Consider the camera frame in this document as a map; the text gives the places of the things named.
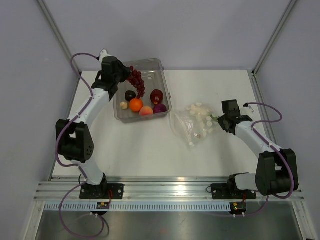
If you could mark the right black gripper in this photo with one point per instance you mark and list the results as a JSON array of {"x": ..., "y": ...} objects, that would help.
[{"x": 221, "y": 121}]

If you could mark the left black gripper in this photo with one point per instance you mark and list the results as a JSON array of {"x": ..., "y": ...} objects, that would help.
[{"x": 126, "y": 71}]

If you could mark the fake purple grapes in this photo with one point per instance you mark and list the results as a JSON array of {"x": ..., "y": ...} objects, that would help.
[{"x": 135, "y": 79}]

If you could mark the fake white radish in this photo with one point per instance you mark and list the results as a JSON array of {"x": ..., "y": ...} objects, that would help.
[{"x": 204, "y": 124}]

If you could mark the clear zip top bag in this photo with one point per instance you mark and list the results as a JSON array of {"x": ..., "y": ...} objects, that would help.
[{"x": 182, "y": 126}]

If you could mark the fake garlic bulb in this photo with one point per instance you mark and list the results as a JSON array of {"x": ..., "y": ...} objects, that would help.
[{"x": 124, "y": 105}]

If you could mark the fake orange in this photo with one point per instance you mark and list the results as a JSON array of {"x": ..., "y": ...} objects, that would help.
[{"x": 136, "y": 104}]

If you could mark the fake dark red apple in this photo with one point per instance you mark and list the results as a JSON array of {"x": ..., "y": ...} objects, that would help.
[{"x": 156, "y": 96}]

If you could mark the fake peach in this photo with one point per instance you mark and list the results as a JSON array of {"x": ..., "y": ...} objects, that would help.
[{"x": 146, "y": 111}]

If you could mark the fake purple onion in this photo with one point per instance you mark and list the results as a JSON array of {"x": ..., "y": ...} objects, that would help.
[{"x": 159, "y": 108}]

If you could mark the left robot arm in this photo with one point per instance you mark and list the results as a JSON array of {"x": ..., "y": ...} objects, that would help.
[{"x": 74, "y": 143}]

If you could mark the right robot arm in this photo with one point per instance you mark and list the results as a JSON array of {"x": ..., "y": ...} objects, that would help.
[{"x": 276, "y": 172}]

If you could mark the fake green leaf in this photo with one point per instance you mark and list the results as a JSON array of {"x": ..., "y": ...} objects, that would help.
[{"x": 214, "y": 117}]

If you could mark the grey transparent plastic container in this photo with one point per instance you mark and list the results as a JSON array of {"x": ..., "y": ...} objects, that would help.
[{"x": 147, "y": 83}]

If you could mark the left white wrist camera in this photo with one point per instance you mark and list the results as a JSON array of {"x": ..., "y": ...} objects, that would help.
[{"x": 103, "y": 54}]

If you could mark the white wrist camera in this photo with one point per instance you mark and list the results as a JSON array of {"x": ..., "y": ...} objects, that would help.
[
  {"x": 103, "y": 54},
  {"x": 247, "y": 110}
]

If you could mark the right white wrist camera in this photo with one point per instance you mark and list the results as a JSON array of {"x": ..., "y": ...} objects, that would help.
[{"x": 247, "y": 110}]

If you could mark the left aluminium frame post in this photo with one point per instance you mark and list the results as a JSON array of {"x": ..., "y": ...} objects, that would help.
[{"x": 44, "y": 9}]

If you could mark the aluminium frame post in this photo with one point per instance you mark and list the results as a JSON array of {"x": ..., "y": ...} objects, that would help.
[
  {"x": 44, "y": 9},
  {"x": 275, "y": 35}
]

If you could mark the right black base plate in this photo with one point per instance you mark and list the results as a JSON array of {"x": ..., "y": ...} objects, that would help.
[{"x": 221, "y": 191}]

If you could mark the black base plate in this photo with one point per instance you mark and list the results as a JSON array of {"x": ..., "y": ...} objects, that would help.
[
  {"x": 98, "y": 192},
  {"x": 221, "y": 191}
]

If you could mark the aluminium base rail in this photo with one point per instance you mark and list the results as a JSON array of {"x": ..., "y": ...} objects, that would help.
[{"x": 136, "y": 189}]

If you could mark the right aluminium frame post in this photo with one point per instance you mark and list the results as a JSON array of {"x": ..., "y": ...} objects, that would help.
[{"x": 275, "y": 35}]

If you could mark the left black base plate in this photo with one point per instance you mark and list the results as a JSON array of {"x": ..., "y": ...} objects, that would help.
[{"x": 98, "y": 192}]

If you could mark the white slotted cable duct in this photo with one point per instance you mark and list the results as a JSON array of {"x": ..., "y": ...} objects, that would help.
[{"x": 149, "y": 207}]

